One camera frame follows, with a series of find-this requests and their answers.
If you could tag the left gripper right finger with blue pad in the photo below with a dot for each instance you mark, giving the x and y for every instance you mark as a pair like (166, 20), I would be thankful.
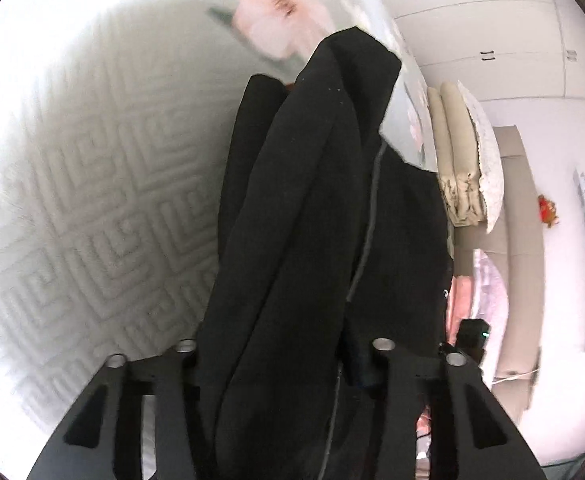
(472, 437)

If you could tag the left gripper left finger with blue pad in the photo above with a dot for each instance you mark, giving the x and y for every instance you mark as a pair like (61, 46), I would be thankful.
(100, 437)

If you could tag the black hooded jacket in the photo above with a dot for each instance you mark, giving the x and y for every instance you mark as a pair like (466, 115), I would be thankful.
(328, 240)

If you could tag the folded pink purple quilt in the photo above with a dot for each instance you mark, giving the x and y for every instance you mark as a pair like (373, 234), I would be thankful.
(481, 293)

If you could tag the beige upholstered headboard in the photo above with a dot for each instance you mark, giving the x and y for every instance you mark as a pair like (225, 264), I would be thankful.
(516, 246)

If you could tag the red plush toy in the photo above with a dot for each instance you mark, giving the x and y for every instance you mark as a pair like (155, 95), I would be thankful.
(547, 211)

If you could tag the white floral pillow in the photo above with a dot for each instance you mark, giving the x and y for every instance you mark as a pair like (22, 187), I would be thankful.
(491, 180)

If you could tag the folded beige quilt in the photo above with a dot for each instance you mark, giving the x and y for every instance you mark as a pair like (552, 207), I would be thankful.
(457, 152)

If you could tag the white wardrobe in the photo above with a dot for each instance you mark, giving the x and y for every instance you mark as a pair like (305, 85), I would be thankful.
(498, 49)

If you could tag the floral green bedspread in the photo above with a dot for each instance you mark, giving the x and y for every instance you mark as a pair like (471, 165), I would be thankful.
(115, 117)

